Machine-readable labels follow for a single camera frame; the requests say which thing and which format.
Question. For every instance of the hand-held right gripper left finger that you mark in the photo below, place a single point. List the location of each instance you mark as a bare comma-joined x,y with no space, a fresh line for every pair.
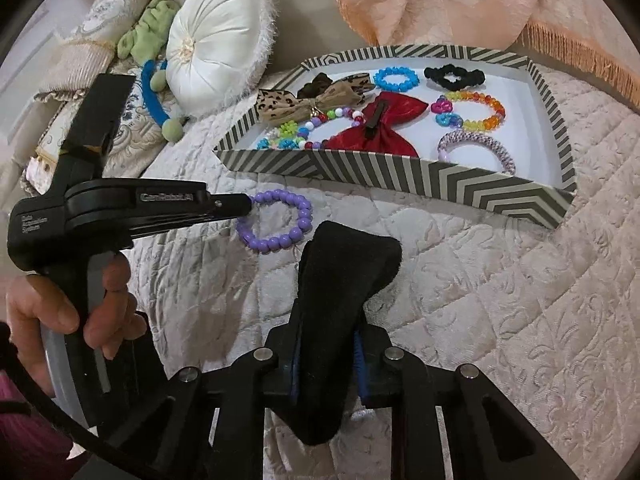
282,360

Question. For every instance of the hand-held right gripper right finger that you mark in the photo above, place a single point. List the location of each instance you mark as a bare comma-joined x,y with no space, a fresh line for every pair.
359,366

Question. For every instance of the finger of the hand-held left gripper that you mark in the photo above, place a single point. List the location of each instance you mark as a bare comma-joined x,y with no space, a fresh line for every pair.
230,206

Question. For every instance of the black velvet pouch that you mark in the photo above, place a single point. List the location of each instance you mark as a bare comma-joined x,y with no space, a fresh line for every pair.
340,280

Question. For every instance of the leopard print bow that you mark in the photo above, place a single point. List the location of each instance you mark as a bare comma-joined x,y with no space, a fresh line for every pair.
280,105

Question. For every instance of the dark brown scrunchie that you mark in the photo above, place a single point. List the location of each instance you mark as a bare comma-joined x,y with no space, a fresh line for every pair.
312,87

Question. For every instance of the red satin bow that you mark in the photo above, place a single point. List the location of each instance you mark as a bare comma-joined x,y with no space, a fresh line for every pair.
395,137

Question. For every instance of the striped cardboard box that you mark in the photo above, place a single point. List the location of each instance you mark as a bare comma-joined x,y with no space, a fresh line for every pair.
450,187

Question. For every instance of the black scrunchie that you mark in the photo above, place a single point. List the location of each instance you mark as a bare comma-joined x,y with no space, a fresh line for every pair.
440,74

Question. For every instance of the person's left forearm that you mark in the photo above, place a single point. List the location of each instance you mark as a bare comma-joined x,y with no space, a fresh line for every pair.
30,440

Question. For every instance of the person's left hand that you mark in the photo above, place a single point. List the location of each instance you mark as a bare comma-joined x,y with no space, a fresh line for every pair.
112,310

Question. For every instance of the beige cushion with blue print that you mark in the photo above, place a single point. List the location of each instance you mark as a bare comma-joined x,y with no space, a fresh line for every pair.
135,140

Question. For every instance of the beige quilted bedspread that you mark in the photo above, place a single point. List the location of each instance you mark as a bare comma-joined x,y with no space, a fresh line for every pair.
475,310

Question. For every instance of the white round pillow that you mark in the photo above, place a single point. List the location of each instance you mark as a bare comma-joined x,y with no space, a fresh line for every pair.
215,45

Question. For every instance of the patterned bolster pillow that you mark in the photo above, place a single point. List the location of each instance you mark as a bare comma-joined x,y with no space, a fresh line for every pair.
95,25

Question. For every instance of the green plush toy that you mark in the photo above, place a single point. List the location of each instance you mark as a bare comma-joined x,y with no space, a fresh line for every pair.
150,30

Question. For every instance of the peach fringed blanket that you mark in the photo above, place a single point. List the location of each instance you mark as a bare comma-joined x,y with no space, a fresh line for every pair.
450,0

